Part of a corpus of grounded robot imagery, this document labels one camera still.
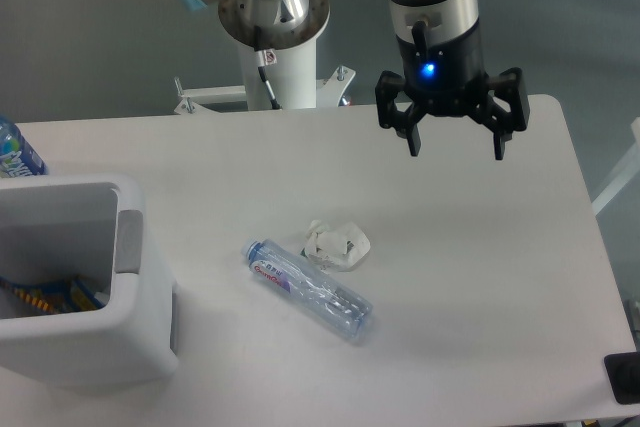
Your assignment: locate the blue labelled drink bottle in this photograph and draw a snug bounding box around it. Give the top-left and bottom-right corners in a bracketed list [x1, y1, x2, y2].
[1, 117, 49, 178]

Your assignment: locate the yellow blue snack wrapper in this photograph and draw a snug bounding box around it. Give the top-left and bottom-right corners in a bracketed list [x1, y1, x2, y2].
[1, 276, 110, 318]

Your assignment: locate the clear plastic water bottle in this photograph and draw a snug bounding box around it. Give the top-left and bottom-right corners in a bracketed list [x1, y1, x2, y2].
[241, 239, 374, 345]

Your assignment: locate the black device at table edge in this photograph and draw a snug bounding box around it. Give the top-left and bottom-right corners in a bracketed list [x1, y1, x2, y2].
[604, 352, 639, 405]

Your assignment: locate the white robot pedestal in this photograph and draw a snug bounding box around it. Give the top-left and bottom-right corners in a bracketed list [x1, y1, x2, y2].
[173, 0, 357, 116]

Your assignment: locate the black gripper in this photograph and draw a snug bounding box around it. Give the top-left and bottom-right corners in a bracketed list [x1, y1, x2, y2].
[374, 19, 530, 160]

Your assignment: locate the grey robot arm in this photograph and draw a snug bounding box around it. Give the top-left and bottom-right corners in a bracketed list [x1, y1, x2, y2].
[186, 0, 530, 159]

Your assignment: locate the white trash can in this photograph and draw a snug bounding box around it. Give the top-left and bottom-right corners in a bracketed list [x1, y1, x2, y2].
[1, 174, 178, 386]

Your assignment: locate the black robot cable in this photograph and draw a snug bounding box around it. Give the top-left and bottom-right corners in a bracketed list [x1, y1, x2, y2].
[251, 25, 283, 111]

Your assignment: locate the white frame bar right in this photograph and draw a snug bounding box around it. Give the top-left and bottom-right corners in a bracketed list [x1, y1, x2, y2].
[591, 118, 639, 216]

